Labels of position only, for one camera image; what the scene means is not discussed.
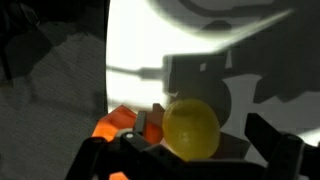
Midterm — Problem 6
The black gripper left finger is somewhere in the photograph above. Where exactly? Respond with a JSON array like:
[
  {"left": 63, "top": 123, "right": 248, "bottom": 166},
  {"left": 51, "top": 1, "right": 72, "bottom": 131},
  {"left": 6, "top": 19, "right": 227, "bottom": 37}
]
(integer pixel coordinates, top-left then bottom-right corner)
[{"left": 116, "top": 110, "right": 158, "bottom": 158}]

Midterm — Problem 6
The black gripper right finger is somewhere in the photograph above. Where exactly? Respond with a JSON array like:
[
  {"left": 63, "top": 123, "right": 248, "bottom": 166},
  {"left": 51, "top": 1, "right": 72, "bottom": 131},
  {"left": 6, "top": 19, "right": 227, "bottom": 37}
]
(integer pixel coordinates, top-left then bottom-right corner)
[{"left": 245, "top": 112, "right": 305, "bottom": 180}]

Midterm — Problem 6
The yellow lemon fruit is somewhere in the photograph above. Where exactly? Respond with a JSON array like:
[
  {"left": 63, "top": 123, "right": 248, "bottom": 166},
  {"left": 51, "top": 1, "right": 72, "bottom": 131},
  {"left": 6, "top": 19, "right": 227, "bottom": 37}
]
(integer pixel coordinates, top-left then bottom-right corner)
[{"left": 161, "top": 97, "right": 221, "bottom": 162}]

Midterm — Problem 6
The orange cube block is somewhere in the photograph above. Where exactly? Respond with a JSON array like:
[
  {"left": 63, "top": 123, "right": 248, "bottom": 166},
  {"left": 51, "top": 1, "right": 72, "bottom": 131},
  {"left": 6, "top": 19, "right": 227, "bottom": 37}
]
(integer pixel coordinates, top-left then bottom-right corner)
[{"left": 91, "top": 103, "right": 165, "bottom": 180}]

